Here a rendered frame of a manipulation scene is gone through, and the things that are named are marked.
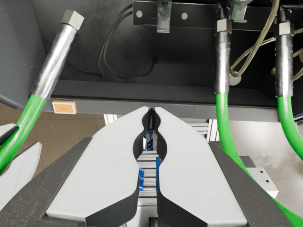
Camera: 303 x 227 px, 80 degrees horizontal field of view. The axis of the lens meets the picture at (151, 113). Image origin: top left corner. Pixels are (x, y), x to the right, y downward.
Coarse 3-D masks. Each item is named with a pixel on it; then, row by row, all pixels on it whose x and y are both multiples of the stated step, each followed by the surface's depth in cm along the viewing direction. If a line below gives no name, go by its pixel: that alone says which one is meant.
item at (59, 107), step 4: (56, 100) 44; (60, 100) 44; (56, 104) 43; (60, 104) 43; (64, 104) 43; (68, 104) 43; (56, 108) 44; (60, 108) 44; (64, 108) 44; (68, 108) 44; (72, 108) 44; (64, 112) 44; (68, 112) 44; (72, 112) 44; (76, 112) 45
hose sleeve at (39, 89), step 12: (60, 36) 19; (72, 36) 19; (60, 48) 19; (48, 60) 18; (60, 60) 19; (48, 72) 18; (60, 72) 19; (36, 84) 18; (48, 84) 18; (48, 96) 19
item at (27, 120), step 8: (32, 96) 18; (32, 104) 18; (40, 104) 18; (24, 112) 18; (32, 112) 18; (40, 112) 19; (24, 120) 18; (32, 120) 18; (24, 128) 18; (16, 136) 17; (24, 136) 18; (8, 144) 17; (16, 144) 17; (0, 152) 16; (8, 152) 16; (16, 152) 17; (0, 160) 16; (8, 160) 16; (0, 168) 16
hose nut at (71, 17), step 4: (68, 12) 19; (72, 12) 19; (76, 12) 19; (64, 16) 19; (68, 16) 19; (72, 16) 19; (76, 16) 19; (80, 16) 19; (64, 20) 19; (68, 20) 19; (72, 20) 19; (76, 20) 19; (80, 20) 19; (84, 20) 20; (68, 24) 19; (72, 24) 19; (76, 24) 19; (80, 24) 19; (84, 24) 20; (76, 28) 19; (80, 28) 20; (80, 32) 20
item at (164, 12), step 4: (160, 0) 19; (160, 4) 19; (168, 4) 19; (160, 8) 20; (164, 8) 20; (168, 8) 20; (160, 12) 20; (164, 12) 20; (168, 12) 20; (160, 16) 20; (164, 16) 20; (168, 16) 20; (160, 20) 20; (164, 20) 20; (168, 20) 20; (160, 24) 21; (164, 24) 21; (168, 24) 21; (160, 28) 21; (164, 28) 21; (168, 28) 21
